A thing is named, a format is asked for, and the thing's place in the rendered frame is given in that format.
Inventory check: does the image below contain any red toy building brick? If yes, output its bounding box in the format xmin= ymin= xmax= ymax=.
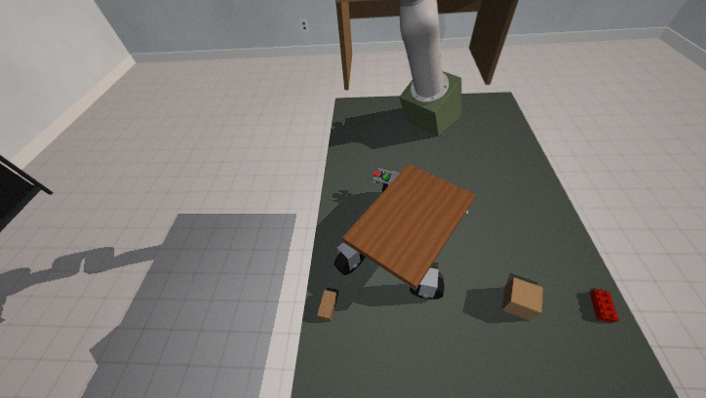
xmin=589 ymin=290 xmax=619 ymax=323

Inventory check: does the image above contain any brown wooden block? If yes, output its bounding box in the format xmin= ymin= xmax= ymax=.
xmin=317 ymin=290 xmax=337 ymax=322

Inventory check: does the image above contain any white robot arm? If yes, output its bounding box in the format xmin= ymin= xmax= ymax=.
xmin=400 ymin=0 xmax=449 ymax=103

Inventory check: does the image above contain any tan cardboard box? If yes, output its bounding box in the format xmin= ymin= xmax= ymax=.
xmin=501 ymin=278 xmax=543 ymax=321

